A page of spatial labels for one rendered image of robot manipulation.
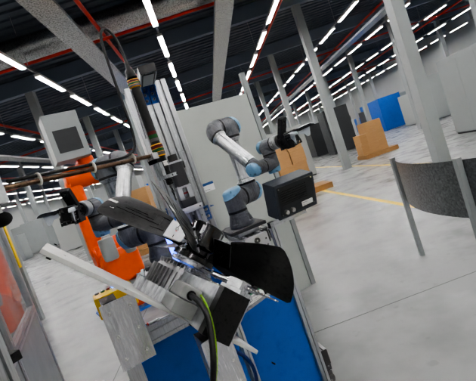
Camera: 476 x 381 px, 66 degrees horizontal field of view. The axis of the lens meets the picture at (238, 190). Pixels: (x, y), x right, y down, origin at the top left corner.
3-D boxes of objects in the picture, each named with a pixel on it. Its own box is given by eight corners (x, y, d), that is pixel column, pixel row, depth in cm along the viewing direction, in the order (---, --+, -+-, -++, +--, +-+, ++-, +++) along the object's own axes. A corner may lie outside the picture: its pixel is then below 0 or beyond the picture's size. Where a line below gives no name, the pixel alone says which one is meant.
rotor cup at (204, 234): (217, 271, 120) (235, 236, 124) (180, 251, 115) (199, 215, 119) (203, 266, 133) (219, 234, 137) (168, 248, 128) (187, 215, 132)
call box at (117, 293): (103, 323, 148) (93, 299, 147) (100, 317, 157) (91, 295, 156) (140, 305, 155) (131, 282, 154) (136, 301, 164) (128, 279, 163)
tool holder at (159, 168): (165, 178, 126) (156, 151, 125) (151, 184, 129) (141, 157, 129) (180, 173, 134) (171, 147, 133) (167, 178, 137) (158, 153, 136)
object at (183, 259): (214, 277, 119) (217, 271, 120) (177, 258, 115) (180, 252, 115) (199, 271, 132) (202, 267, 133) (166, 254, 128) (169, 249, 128)
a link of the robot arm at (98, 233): (112, 233, 176) (104, 212, 175) (92, 240, 178) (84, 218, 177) (120, 229, 183) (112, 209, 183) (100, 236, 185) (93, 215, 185)
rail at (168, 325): (124, 360, 153) (117, 343, 153) (122, 357, 157) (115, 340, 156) (292, 270, 191) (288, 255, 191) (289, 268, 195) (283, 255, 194)
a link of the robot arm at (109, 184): (143, 246, 201) (107, 151, 197) (119, 253, 203) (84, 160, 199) (151, 240, 212) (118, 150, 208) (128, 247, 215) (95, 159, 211)
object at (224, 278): (202, 273, 119) (279, 307, 91) (197, 270, 118) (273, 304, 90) (205, 266, 119) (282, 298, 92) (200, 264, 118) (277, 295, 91)
